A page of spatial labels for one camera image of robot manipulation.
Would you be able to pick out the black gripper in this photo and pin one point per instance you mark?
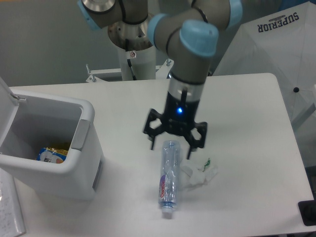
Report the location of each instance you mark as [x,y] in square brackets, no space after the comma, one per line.
[180,116]

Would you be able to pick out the white plastic trash can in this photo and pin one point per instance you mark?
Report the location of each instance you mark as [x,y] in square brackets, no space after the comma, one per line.
[49,142]

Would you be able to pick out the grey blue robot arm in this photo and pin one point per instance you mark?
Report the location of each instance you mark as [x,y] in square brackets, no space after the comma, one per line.
[189,39]

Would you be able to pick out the crumpled white tissue paper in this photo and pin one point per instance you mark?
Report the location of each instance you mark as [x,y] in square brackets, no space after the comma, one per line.
[193,175]

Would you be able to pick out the clear plastic water bottle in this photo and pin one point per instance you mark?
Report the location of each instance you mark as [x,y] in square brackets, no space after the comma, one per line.
[169,178]

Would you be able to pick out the colourful snack wrapper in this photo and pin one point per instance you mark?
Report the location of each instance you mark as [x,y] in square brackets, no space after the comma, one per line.
[56,153]

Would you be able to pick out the white superior umbrella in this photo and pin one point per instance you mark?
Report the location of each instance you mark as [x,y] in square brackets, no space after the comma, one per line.
[283,44]

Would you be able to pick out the black device at edge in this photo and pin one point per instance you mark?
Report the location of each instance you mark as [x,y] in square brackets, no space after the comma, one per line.
[308,212]

